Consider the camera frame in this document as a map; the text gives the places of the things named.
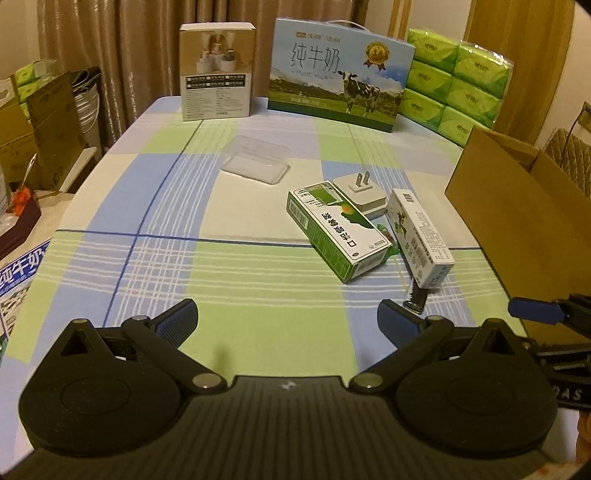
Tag black usb stick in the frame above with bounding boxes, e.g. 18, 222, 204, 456
403, 282, 430, 315

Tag white blue medicine box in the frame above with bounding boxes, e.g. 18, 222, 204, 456
386, 189, 455, 290

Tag green foil candy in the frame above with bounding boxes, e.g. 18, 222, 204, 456
377, 224, 400, 261

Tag green white medicine box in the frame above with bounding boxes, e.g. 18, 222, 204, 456
287, 181, 392, 283

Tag white power adapter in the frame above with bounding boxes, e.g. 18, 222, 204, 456
332, 170, 388, 220

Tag clear plastic container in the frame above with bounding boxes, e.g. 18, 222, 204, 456
221, 135, 290, 185

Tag person right hand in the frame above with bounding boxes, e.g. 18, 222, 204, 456
576, 412, 591, 463

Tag open brown cardboard box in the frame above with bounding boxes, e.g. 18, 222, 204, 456
444, 126, 591, 345

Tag checkered blue green tablecloth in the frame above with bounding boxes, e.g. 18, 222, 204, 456
1, 97, 508, 468

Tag milk advertisement flyer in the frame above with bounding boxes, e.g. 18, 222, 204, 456
0, 240, 50, 356

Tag quilted brown chair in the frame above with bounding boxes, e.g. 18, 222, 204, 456
543, 128, 591, 197

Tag dark wooden tray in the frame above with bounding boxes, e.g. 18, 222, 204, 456
0, 187, 41, 260

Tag stacked cardboard boxes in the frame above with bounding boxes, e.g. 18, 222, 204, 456
1, 59, 101, 190

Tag green tissue pack stack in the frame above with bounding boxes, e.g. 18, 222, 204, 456
399, 28, 514, 147

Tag blue milk carton box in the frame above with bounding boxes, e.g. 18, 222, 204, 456
267, 18, 415, 132

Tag golden yellow curtain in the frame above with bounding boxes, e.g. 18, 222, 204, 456
464, 0, 575, 144

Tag white humidifier product box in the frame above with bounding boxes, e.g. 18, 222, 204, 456
179, 22, 256, 121

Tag brown pleated curtain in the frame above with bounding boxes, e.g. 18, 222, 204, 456
36, 0, 371, 135

